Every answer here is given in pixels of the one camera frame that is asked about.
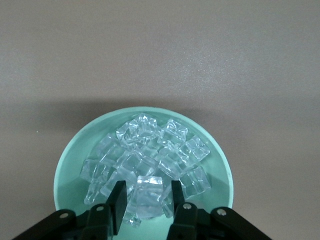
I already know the clear ice cube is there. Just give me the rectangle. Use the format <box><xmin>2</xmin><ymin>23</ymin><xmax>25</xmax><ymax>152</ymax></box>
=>
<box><xmin>113</xmin><ymin>149</ymin><xmax>159</xmax><ymax>181</ymax></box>
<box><xmin>135</xmin><ymin>174</ymin><xmax>165</xmax><ymax>221</ymax></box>
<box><xmin>99</xmin><ymin>171</ymin><xmax>121</xmax><ymax>199</ymax></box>
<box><xmin>161</xmin><ymin>196</ymin><xmax>175</xmax><ymax>219</ymax></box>
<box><xmin>79</xmin><ymin>158</ymin><xmax>114</xmax><ymax>185</ymax></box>
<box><xmin>157</xmin><ymin>118</ymin><xmax>189</xmax><ymax>148</ymax></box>
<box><xmin>157</xmin><ymin>146</ymin><xmax>191</xmax><ymax>181</ymax></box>
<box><xmin>134</xmin><ymin>112</ymin><xmax>159</xmax><ymax>137</ymax></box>
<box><xmin>180</xmin><ymin>166</ymin><xmax>212</xmax><ymax>200</ymax></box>
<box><xmin>178</xmin><ymin>135</ymin><xmax>211</xmax><ymax>167</ymax></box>
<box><xmin>96</xmin><ymin>133</ymin><xmax>126</xmax><ymax>167</ymax></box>
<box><xmin>115</xmin><ymin>119</ymin><xmax>142</xmax><ymax>149</ymax></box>
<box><xmin>122</xmin><ymin>206</ymin><xmax>143</xmax><ymax>229</ymax></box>
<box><xmin>83</xmin><ymin>180</ymin><xmax>109</xmax><ymax>206</ymax></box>

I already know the mint green bowl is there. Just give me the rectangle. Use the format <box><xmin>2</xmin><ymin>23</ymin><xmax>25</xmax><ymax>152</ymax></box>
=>
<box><xmin>53</xmin><ymin>106</ymin><xmax>235</xmax><ymax>240</ymax></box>

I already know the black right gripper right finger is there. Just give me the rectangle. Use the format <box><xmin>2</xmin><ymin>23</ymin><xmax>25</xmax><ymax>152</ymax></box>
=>
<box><xmin>167</xmin><ymin>180</ymin><xmax>272</xmax><ymax>240</ymax></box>

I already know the brown table cover mat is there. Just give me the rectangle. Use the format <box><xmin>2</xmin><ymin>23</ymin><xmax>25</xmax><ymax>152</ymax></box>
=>
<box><xmin>0</xmin><ymin>0</ymin><xmax>320</xmax><ymax>240</ymax></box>

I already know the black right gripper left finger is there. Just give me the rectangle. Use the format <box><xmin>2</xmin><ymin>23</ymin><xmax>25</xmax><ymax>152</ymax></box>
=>
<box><xmin>14</xmin><ymin>180</ymin><xmax>128</xmax><ymax>240</ymax></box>

